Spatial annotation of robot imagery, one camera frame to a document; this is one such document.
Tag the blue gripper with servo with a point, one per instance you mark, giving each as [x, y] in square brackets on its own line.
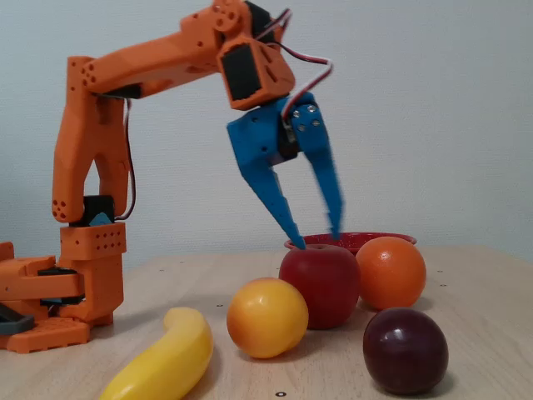
[255, 139]

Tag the dark purple toy plum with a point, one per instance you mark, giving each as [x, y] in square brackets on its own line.
[406, 352]

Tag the orange robot base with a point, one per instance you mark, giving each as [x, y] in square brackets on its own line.
[41, 337]

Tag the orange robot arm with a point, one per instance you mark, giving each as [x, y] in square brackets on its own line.
[145, 62]

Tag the red speckled bowl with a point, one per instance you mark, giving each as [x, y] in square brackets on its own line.
[375, 237]

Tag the red toy apple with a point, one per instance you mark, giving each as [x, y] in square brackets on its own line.
[325, 287]

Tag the orange toy orange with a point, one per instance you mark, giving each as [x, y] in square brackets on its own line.
[391, 273]

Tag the yellow orange toy peach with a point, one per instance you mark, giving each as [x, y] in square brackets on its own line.
[266, 318]

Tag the yellow toy banana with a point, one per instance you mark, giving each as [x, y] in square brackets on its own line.
[166, 362]

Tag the dark grey table clamp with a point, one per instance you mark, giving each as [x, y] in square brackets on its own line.
[16, 325]

